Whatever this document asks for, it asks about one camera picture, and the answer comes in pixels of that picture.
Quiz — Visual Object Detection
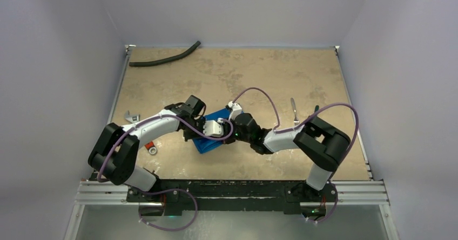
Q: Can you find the red handled wrench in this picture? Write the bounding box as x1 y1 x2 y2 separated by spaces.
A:
124 111 158 156

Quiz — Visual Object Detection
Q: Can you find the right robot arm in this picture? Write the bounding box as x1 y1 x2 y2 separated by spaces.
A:
223 113 352 201

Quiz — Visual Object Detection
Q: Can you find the blue cloth napkin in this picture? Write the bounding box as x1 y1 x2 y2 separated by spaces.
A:
193 108 235 154

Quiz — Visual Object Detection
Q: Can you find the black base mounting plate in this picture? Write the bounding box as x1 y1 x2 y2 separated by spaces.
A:
126 179 338 216

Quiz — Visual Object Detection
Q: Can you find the aluminium frame rail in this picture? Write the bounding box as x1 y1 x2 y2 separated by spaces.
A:
76 179 389 208

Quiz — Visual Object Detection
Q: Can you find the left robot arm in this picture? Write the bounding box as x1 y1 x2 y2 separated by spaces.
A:
88 95 206 202

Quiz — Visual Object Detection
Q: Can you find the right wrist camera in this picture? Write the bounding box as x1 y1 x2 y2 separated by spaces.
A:
226 101 243 120

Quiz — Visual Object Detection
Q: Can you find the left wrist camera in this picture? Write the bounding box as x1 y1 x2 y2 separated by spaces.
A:
203 120 224 138

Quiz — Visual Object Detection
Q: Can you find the black foam hose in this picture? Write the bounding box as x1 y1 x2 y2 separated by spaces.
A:
129 41 202 68

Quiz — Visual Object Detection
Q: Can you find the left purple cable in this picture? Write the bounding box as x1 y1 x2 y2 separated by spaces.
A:
96 115 235 232

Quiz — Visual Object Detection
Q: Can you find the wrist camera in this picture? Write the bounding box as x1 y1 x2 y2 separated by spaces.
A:
203 120 224 138
226 101 243 120

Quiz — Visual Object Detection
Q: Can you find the silver fork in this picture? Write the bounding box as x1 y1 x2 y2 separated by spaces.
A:
290 97 300 125

